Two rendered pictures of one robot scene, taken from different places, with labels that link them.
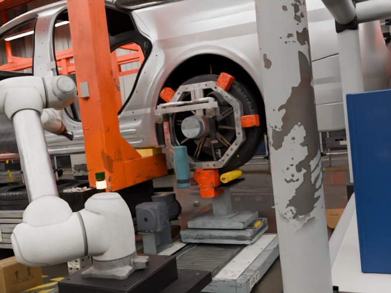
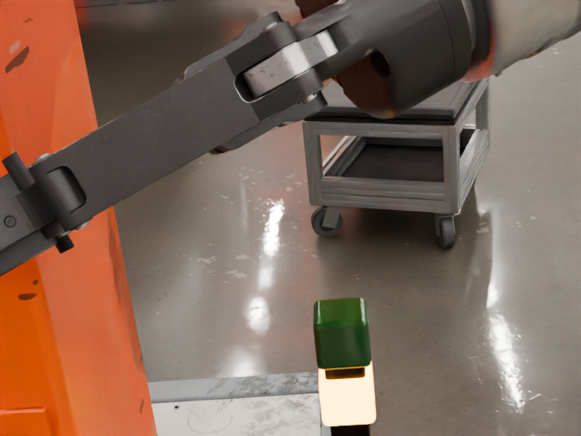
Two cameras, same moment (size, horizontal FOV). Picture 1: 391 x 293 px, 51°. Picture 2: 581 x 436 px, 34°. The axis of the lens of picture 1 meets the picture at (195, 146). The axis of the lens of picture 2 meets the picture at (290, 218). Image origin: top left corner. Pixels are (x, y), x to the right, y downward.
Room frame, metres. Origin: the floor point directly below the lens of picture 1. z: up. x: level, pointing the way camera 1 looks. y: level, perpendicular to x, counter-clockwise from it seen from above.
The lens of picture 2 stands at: (2.53, 1.09, 1.02)
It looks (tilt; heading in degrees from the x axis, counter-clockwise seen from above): 25 degrees down; 248
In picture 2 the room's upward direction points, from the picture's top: 6 degrees counter-clockwise
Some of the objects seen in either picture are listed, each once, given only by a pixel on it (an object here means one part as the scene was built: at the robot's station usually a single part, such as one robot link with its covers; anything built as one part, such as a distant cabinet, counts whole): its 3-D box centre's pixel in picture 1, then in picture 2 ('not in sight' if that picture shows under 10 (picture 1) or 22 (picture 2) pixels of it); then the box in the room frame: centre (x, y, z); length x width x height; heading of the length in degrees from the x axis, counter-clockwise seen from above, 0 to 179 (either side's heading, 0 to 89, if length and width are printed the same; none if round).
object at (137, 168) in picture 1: (136, 156); not in sight; (2.83, 0.41, 0.69); 0.52 x 0.17 x 0.35; 154
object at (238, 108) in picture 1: (202, 125); not in sight; (2.63, -0.06, 0.85); 0.54 x 0.07 x 0.54; 64
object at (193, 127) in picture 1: (198, 126); not in sight; (2.56, -0.03, 0.85); 0.21 x 0.14 x 0.14; 154
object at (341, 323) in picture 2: (100, 175); (341, 333); (2.28, 0.54, 0.64); 0.04 x 0.04 x 0.04; 64
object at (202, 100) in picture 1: (205, 95); not in sight; (2.48, -0.09, 1.03); 0.19 x 0.18 x 0.11; 154
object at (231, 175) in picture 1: (231, 175); not in sight; (2.66, -0.21, 0.51); 0.29 x 0.06 x 0.06; 154
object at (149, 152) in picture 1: (149, 152); not in sight; (2.98, 0.33, 0.71); 0.14 x 0.14 x 0.05; 64
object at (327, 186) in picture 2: not in sight; (400, 146); (1.45, -0.81, 0.17); 0.43 x 0.36 x 0.34; 45
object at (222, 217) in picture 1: (221, 202); not in sight; (2.78, -0.14, 0.32); 0.40 x 0.30 x 0.28; 64
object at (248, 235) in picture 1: (224, 229); not in sight; (2.78, -0.14, 0.13); 0.50 x 0.36 x 0.10; 64
